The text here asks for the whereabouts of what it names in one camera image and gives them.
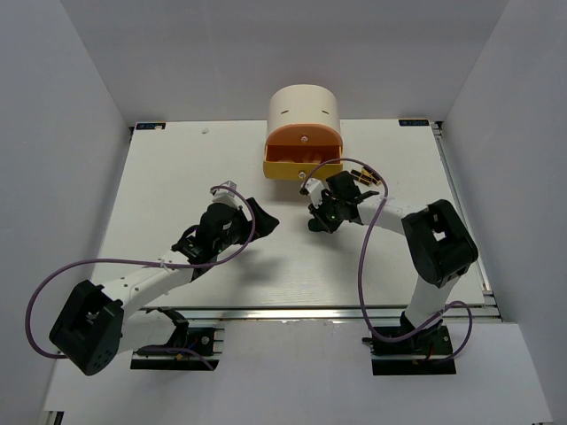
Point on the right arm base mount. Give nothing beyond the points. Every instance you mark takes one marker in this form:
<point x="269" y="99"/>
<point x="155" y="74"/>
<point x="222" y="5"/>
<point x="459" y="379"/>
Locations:
<point x="428" y="353"/>

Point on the peach puff with ribbon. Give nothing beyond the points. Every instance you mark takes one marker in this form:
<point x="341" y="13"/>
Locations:
<point x="313" y="158"/>

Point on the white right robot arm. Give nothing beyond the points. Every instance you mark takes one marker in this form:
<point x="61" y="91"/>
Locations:
<point x="440" y="246"/>

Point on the dark green powder puff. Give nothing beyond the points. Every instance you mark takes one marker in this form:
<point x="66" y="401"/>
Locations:
<point x="313" y="226"/>

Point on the yellow drawer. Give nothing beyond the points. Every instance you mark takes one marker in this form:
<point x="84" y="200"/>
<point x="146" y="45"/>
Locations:
<point x="298" y="170"/>

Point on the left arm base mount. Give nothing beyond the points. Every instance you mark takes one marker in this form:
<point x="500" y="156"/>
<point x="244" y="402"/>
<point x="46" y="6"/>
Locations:
<point x="190" y="341"/>

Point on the left blue table label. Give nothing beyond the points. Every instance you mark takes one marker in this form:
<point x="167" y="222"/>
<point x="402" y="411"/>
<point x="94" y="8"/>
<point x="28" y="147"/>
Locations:
<point x="150" y="126"/>

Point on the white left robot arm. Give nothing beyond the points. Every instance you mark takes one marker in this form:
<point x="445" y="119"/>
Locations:
<point x="97" y="322"/>

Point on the cream round drawer organizer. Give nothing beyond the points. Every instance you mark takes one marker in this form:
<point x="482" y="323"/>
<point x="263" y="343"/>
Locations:
<point x="302" y="104"/>

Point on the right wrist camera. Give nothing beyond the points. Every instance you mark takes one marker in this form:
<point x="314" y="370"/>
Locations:
<point x="313" y="188"/>

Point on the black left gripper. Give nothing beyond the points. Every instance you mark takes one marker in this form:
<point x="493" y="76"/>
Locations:
<point x="265" y="223"/>

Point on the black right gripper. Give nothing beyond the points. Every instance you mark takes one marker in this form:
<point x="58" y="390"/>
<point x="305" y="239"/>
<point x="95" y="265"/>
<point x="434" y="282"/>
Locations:
<point x="332" y="227"/>

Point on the orange top drawer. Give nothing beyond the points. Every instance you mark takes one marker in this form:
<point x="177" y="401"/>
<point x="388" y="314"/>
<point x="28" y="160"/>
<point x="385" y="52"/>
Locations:
<point x="304" y="134"/>

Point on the black gold lipstick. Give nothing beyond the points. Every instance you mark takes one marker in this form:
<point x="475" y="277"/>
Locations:
<point x="363" y="178"/>
<point x="373" y="175"/>

